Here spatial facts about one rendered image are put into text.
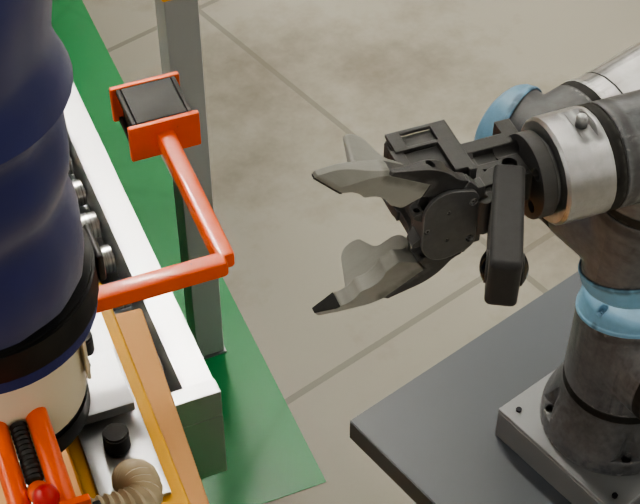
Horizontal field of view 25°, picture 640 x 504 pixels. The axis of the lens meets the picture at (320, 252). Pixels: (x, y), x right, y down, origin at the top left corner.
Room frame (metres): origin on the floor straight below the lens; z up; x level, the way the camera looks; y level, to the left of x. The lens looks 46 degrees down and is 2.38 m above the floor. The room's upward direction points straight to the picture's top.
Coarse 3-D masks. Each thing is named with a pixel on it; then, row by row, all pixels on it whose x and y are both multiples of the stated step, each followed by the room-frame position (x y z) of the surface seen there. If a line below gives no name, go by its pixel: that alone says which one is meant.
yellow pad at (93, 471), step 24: (96, 336) 1.06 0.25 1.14; (120, 336) 1.06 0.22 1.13; (120, 360) 1.03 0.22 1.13; (144, 408) 0.96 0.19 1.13; (96, 432) 0.93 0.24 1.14; (120, 432) 0.91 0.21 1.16; (144, 432) 0.93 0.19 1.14; (72, 456) 0.90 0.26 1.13; (96, 456) 0.89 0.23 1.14; (120, 456) 0.89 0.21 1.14; (144, 456) 0.89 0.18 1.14; (168, 456) 0.90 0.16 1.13; (96, 480) 0.86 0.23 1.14; (168, 480) 0.87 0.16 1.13
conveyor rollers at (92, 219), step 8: (72, 160) 2.01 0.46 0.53; (72, 168) 1.99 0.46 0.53; (80, 184) 1.92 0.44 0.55; (80, 192) 1.91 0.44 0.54; (80, 200) 1.90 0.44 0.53; (88, 216) 1.84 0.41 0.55; (96, 216) 1.84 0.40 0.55; (96, 224) 1.82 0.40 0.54; (96, 232) 1.82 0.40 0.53; (104, 248) 1.76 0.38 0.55; (104, 256) 1.74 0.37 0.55; (112, 256) 1.74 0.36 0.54; (112, 264) 1.74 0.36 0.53; (128, 304) 1.65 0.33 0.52; (160, 360) 1.51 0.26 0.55
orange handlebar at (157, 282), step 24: (168, 144) 1.25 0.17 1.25; (192, 168) 1.21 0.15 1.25; (192, 192) 1.17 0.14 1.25; (192, 216) 1.15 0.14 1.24; (216, 240) 1.10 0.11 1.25; (192, 264) 1.06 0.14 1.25; (216, 264) 1.06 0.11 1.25; (120, 288) 1.03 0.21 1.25; (144, 288) 1.03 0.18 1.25; (168, 288) 1.04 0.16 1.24; (96, 312) 1.01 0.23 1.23; (0, 432) 0.84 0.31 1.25; (48, 432) 0.84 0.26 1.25; (0, 456) 0.81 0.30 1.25; (48, 456) 0.81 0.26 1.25; (0, 480) 0.79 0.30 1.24; (24, 480) 0.79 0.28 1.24; (48, 480) 0.79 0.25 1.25
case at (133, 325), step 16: (128, 320) 1.25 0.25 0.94; (144, 320) 1.25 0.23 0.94; (128, 336) 1.22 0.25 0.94; (144, 336) 1.22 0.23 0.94; (144, 352) 1.19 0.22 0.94; (144, 368) 1.17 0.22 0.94; (160, 368) 1.17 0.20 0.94; (144, 384) 1.14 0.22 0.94; (160, 384) 1.14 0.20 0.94; (160, 400) 1.12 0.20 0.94; (160, 416) 1.09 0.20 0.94; (176, 416) 1.09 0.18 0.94; (176, 432) 1.07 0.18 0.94; (176, 448) 1.04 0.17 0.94; (176, 464) 1.02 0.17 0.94; (192, 464) 1.02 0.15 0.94; (192, 480) 1.00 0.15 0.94; (0, 496) 0.97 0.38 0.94; (192, 496) 0.97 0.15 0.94
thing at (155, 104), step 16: (144, 80) 1.35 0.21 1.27; (160, 80) 1.35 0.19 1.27; (176, 80) 1.35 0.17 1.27; (112, 96) 1.33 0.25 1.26; (128, 96) 1.32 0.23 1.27; (144, 96) 1.32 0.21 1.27; (160, 96) 1.32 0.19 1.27; (176, 96) 1.32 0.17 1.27; (112, 112) 1.33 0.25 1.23; (128, 112) 1.29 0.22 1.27; (144, 112) 1.29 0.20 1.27; (160, 112) 1.29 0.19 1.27; (176, 112) 1.29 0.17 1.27; (192, 112) 1.29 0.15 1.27; (128, 128) 1.26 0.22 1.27; (144, 128) 1.26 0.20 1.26; (160, 128) 1.27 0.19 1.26; (176, 128) 1.28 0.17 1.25; (192, 128) 1.28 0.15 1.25; (144, 144) 1.26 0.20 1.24; (192, 144) 1.28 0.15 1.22
